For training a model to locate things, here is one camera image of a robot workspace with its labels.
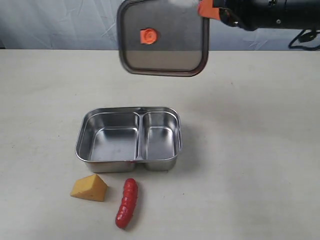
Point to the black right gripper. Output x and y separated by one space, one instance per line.
233 13

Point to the yellow toy cheese wedge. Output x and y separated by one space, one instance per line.
91 188

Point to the stainless steel lunchbox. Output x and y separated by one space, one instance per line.
117 139

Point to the smoky transparent lunchbox lid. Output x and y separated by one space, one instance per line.
162 37

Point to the red toy sausage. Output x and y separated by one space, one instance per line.
128 203

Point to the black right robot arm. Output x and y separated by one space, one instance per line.
288 14

